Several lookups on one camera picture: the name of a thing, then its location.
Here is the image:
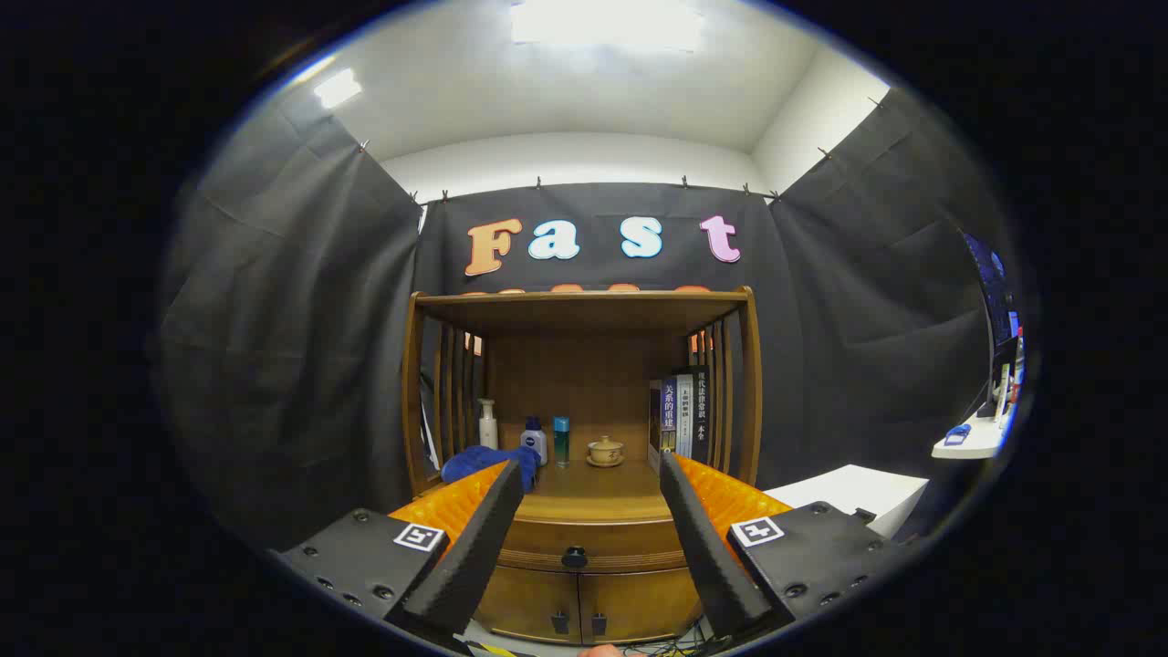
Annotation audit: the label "white desk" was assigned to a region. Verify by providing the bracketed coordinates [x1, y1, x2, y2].
[931, 415, 1009, 460]

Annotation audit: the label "blue folded towel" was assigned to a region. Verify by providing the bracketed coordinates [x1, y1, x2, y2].
[441, 445, 541, 492]

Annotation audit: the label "book with black spine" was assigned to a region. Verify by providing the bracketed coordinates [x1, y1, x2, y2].
[691, 365, 711, 464]

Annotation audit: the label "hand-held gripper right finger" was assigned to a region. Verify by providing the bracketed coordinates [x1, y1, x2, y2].
[659, 451, 904, 640]

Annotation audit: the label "book with pale spine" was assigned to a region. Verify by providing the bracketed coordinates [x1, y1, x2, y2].
[675, 372, 694, 460]

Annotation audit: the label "book with blue spine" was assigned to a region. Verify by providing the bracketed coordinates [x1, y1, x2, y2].
[648, 379, 678, 473]

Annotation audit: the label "wooden countertop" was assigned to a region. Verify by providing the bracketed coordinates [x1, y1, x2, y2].
[429, 452, 731, 526]

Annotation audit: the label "tangled floor cables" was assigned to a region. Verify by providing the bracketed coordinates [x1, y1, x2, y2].
[630, 620, 722, 656]

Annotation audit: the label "white side cabinet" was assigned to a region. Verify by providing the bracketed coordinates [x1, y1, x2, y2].
[762, 464, 930, 539]

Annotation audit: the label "small ceiling light panel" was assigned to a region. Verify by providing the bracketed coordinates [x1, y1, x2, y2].
[313, 68, 363, 109]

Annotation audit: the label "computer monitor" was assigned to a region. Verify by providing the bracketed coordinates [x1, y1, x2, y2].
[960, 230, 1021, 421]

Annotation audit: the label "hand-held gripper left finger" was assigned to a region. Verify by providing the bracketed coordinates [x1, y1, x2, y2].
[274, 459, 526, 651]

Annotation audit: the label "black backdrop cloth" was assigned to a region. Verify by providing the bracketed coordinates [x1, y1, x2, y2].
[155, 87, 1014, 548]

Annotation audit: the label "wooden drawer with black knob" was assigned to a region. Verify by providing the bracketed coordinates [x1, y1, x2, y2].
[493, 520, 694, 576]

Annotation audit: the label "large ceiling light panel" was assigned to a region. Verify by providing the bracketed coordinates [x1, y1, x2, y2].
[509, 0, 704, 51]

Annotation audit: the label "wooden cabinet with slatted shelf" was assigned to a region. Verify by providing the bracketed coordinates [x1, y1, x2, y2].
[401, 286, 763, 647]

